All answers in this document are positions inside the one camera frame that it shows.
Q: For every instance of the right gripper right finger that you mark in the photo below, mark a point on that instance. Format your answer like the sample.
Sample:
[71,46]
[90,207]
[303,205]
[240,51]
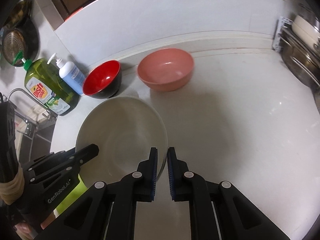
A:
[217,211]

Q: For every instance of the white blue pump bottle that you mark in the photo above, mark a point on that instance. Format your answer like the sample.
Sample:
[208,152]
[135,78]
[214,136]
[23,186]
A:
[70,73]

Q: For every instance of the pink bowl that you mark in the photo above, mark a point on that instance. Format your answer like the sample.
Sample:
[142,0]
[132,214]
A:
[166,69]

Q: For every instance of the black frying pan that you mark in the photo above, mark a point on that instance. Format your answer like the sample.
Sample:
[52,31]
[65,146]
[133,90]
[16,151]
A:
[24,37]

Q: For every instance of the cream white bowl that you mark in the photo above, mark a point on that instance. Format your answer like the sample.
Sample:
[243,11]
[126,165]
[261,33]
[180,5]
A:
[125,129]

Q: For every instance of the green dish soap bottle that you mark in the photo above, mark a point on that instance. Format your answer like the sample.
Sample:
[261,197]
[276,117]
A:
[43,82]

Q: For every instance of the person's left hand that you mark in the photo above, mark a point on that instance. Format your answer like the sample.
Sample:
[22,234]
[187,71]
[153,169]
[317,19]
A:
[24,230]

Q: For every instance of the cream enamel saucepan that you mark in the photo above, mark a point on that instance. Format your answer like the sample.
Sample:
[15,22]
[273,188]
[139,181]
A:
[305,31]

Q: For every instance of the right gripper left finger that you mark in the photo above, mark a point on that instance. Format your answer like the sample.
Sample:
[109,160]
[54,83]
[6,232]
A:
[107,211]

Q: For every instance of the steel kitchen sink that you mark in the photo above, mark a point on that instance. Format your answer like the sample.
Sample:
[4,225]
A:
[36,146]

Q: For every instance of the white pot rack shelf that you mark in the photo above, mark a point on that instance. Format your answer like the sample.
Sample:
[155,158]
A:
[282,24]

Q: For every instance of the large steel pot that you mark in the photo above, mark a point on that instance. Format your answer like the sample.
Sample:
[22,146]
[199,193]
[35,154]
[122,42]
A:
[300,60]

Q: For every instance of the tall curved steel faucet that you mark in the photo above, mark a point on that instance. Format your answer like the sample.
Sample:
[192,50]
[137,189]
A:
[42,111]

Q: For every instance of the steel mixer tap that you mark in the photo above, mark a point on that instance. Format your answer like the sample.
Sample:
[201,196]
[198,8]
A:
[28,125]

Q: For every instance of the green plate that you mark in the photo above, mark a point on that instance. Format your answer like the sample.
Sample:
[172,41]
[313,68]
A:
[71,198]

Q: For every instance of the red and black bowl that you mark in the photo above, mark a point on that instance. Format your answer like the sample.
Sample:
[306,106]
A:
[104,81]

